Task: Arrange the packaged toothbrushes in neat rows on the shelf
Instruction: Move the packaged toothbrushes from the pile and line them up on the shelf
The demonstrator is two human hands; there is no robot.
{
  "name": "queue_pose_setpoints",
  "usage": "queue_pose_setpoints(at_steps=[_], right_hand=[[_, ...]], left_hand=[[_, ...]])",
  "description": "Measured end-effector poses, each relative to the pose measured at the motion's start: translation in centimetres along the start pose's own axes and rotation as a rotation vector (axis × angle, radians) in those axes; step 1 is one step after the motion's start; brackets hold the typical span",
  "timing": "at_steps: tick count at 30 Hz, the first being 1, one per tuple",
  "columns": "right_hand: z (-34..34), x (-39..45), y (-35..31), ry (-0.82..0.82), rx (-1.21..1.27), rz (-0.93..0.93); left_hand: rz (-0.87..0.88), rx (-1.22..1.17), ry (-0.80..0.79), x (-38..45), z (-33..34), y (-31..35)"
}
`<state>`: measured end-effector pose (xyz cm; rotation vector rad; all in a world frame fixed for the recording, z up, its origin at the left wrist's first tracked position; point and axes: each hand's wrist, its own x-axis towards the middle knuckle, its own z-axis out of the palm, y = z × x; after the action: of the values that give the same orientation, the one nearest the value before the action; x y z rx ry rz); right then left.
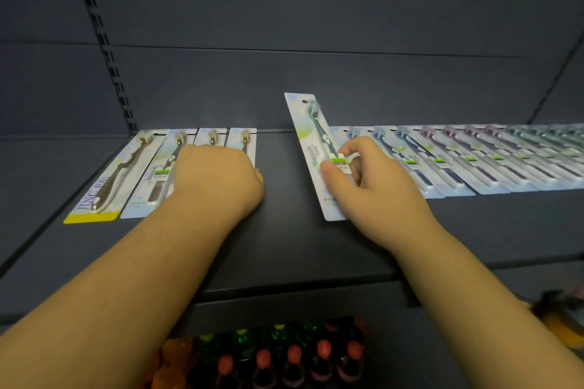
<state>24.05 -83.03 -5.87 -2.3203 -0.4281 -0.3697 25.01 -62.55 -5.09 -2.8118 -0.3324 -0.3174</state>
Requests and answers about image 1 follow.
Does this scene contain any orange plastic packet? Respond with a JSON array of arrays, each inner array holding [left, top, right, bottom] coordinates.
[[145, 338, 198, 389]]

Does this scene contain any dark grey metal shelf board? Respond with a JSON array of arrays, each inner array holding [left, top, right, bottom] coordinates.
[[0, 129, 584, 325]]

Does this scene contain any cluster of dark capped bottles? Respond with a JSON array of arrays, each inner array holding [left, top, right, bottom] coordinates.
[[191, 315, 371, 389]]

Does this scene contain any gold-head toothbrush packet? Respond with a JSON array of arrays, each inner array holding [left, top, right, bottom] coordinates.
[[193, 128, 228, 149], [226, 127, 257, 170]]

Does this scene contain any person's right hand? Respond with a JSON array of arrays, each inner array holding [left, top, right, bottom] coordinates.
[[321, 136, 441, 258]]

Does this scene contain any person's left hand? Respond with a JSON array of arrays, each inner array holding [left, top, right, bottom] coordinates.
[[170, 144, 266, 234]]

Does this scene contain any person's right forearm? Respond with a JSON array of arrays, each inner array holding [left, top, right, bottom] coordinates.
[[391, 224, 584, 389]]

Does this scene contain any person's left forearm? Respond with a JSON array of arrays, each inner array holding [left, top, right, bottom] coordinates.
[[0, 196, 230, 389]]

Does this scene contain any green toothbrush blister packet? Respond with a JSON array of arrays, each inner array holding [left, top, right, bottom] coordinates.
[[284, 92, 348, 222]]

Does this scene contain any slotted grey shelf upright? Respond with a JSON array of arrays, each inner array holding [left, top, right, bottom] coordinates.
[[528, 36, 584, 126], [66, 0, 138, 135]]

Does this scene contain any brown toothbrush packet green label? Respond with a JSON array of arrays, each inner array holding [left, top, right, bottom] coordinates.
[[120, 129, 198, 220]]

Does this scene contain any row of toothbrush packets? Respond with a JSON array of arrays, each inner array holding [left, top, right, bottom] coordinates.
[[330, 123, 584, 200]]

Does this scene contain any yellow and black item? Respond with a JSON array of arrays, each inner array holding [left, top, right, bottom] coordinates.
[[528, 285, 584, 350]]

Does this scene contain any brown toothbrush packet yellow edge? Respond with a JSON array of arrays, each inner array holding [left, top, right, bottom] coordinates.
[[63, 130, 168, 225]]

